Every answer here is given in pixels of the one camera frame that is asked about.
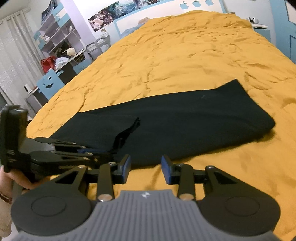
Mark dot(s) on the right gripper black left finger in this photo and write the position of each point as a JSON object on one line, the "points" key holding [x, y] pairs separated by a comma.
{"points": [[106, 177]]}

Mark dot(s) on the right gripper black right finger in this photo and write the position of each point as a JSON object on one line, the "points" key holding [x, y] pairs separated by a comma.
{"points": [[186, 177]]}

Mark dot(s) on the black pants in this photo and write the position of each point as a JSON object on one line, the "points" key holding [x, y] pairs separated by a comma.
{"points": [[180, 125]]}

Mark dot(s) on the person's left hand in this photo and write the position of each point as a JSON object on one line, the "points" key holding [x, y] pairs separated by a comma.
{"points": [[7, 180]]}

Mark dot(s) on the blue smiley chair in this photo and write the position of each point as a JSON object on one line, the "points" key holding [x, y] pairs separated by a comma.
{"points": [[50, 84]]}

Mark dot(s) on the cluttered desk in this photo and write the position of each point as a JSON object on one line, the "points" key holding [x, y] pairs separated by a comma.
{"points": [[66, 71]]}

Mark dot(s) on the white curtain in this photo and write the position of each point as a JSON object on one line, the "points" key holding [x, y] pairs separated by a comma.
{"points": [[20, 59]]}

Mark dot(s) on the red bag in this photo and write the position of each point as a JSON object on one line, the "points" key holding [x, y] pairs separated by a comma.
{"points": [[48, 63]]}

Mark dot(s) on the yellow bedspread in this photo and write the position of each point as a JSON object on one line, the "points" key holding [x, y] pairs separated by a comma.
{"points": [[196, 51]]}

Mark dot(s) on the white and blue bookshelf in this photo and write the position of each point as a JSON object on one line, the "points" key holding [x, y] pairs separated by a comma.
{"points": [[57, 32]]}

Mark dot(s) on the grey metal chair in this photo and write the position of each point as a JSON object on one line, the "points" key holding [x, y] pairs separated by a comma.
{"points": [[94, 49]]}

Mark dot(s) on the blue pillow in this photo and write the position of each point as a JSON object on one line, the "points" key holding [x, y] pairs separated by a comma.
{"points": [[130, 30]]}

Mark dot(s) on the blue nightstand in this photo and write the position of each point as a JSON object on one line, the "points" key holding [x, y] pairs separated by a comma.
{"points": [[262, 30]]}

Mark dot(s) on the white blue headboard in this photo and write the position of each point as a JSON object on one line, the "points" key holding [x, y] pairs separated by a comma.
{"points": [[166, 8]]}

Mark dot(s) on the blue door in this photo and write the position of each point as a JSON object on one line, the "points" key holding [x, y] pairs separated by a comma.
{"points": [[284, 25]]}

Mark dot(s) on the long wall poster strip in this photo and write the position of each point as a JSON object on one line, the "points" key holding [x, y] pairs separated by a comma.
{"points": [[116, 10]]}

